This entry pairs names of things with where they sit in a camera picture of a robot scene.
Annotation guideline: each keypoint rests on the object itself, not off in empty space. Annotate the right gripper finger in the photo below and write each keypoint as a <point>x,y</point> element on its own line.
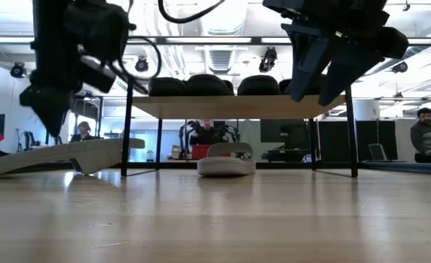
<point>310,58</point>
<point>347,69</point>

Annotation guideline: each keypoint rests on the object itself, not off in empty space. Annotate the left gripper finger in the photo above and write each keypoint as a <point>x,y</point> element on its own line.
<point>47,106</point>

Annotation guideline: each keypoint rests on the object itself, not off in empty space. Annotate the grey slide sandal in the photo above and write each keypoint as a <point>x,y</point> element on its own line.
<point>224,166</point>
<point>36,157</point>

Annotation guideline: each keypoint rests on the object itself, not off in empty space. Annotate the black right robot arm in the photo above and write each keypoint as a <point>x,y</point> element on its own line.
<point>392,42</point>

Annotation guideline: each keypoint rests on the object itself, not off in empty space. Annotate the black background robot arm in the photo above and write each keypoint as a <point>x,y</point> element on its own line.
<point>186,135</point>
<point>232,131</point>

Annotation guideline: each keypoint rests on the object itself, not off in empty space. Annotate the black background equipment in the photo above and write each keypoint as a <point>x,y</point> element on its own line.
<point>28,140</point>

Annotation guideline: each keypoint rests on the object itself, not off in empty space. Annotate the black ceiling spotlight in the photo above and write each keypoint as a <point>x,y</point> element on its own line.
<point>268,60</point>
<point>18,70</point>
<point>400,67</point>
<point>141,65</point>

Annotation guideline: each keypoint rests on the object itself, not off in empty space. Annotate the person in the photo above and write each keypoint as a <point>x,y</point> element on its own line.
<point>422,139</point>
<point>84,137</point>
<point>206,137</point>

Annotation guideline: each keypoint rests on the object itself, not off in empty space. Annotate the black partition panel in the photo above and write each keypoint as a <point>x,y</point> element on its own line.
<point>365,135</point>

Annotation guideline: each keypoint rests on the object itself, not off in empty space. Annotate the grey chair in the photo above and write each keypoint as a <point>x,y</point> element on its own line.
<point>377,151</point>

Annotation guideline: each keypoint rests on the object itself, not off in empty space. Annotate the dark blue mat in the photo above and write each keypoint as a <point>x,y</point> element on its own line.
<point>412,168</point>

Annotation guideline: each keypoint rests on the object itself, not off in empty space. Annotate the cardboard box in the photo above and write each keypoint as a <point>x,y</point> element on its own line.
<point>175,152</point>

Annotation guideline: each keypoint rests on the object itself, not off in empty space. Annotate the red plastic bin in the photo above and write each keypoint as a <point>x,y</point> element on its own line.
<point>199,151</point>

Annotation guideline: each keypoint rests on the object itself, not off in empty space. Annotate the black metal station frame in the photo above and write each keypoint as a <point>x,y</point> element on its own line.
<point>100,120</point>

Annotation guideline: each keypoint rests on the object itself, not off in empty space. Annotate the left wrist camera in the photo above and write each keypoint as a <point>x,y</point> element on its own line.
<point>96,75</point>

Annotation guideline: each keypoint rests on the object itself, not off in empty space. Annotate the wooden shelf black metal frame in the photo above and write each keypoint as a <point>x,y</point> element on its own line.
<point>230,106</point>

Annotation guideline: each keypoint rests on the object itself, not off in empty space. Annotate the black frame beam with lights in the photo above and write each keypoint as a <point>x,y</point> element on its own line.
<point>208,40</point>

